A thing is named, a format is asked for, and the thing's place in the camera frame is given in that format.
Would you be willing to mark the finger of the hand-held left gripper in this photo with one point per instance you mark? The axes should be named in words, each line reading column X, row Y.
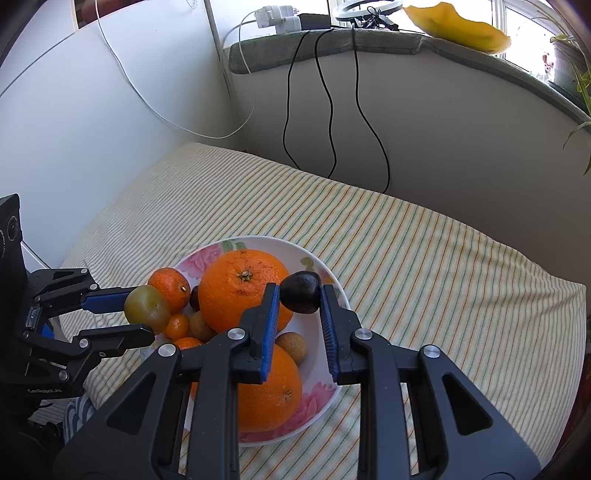
column 104, row 300
column 120, row 339

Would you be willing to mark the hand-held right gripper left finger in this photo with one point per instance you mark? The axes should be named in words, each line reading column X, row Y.
column 270, row 332

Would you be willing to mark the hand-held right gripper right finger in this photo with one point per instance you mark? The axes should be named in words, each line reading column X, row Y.
column 330, row 332

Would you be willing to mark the green plum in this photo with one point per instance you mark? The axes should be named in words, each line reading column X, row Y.
column 145, row 309

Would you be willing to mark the dark purple plum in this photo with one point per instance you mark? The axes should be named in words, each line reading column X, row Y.
column 300, row 290
column 195, row 297

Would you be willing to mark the large orange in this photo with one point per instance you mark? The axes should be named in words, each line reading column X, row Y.
column 231, row 295
column 272, row 401

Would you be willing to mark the floral white plate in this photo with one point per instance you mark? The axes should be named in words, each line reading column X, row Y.
column 304, row 415

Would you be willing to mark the brown longan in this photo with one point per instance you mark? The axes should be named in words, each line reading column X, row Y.
column 293, row 348
column 201, row 325

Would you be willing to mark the small tangerine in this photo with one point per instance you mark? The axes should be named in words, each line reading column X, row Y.
column 187, row 343
column 178, row 325

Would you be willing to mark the blue patterned cloth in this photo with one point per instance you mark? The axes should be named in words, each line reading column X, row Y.
column 78, row 417

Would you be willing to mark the striped cloth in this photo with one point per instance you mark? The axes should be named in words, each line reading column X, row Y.
column 415, row 277

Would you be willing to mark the white pipe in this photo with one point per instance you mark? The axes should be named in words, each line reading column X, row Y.
column 217, row 46

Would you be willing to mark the white power adapter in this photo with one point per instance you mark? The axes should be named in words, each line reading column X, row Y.
column 290, row 25

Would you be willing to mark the black power adapter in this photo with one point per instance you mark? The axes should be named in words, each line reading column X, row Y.
column 315, row 21

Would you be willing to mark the white power strip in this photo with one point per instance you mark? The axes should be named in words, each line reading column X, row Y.
column 274, row 14

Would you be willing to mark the yellow plastic dish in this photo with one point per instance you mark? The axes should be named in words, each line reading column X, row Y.
column 457, row 25

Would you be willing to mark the green potted plant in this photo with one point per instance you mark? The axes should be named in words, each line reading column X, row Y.
column 565, row 60

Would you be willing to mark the white window frame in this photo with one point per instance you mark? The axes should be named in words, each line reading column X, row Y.
column 498, row 14

